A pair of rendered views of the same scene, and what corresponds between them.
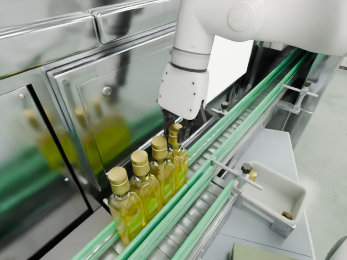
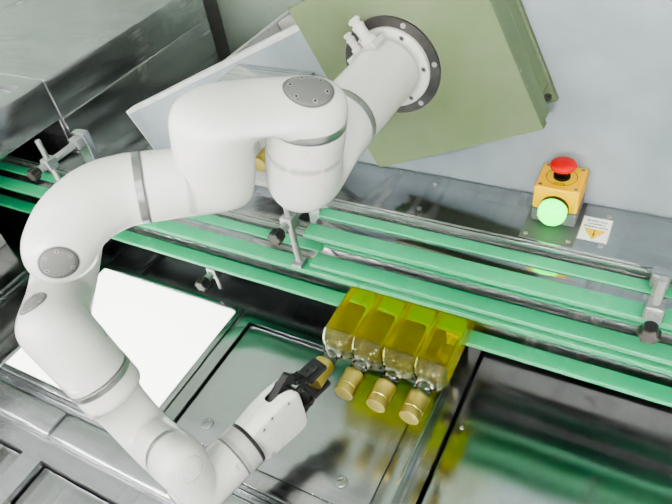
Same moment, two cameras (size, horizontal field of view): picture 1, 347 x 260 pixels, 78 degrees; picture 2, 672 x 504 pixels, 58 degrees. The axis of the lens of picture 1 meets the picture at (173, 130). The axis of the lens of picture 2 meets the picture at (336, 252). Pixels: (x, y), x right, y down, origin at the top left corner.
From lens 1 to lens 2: 0.63 m
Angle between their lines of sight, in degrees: 14
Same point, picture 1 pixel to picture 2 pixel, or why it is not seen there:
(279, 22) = (130, 413)
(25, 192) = (499, 462)
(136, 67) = (289, 474)
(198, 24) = (217, 484)
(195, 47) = (235, 464)
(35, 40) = not seen: outside the picture
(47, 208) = (505, 419)
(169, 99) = (294, 425)
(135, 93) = (313, 446)
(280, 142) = (160, 121)
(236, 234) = not seen: hidden behind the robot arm
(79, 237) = not seen: hidden behind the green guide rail
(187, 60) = (251, 458)
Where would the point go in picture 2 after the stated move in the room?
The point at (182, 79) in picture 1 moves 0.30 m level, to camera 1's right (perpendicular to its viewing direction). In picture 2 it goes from (269, 439) to (123, 305)
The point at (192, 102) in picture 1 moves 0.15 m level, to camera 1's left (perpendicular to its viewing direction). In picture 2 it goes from (280, 410) to (345, 471)
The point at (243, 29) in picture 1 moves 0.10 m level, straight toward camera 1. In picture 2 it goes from (195, 458) to (243, 469)
